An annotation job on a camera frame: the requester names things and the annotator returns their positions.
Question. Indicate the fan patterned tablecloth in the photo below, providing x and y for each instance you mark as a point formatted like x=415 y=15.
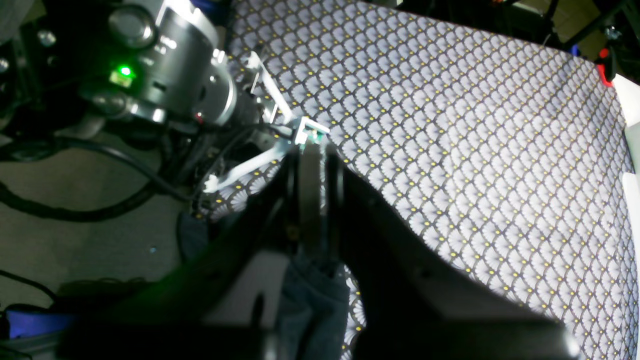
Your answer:
x=505 y=157

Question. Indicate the dark grey T-shirt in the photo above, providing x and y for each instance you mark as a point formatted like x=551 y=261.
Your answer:
x=303 y=303

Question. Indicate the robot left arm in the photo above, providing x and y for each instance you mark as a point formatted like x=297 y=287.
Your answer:
x=146 y=83

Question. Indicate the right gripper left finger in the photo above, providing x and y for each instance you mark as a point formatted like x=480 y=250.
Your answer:
x=165 y=320

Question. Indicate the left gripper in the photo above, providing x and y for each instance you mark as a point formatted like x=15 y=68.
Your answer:
x=276 y=130

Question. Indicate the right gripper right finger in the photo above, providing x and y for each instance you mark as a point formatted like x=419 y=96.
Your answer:
x=417 y=305

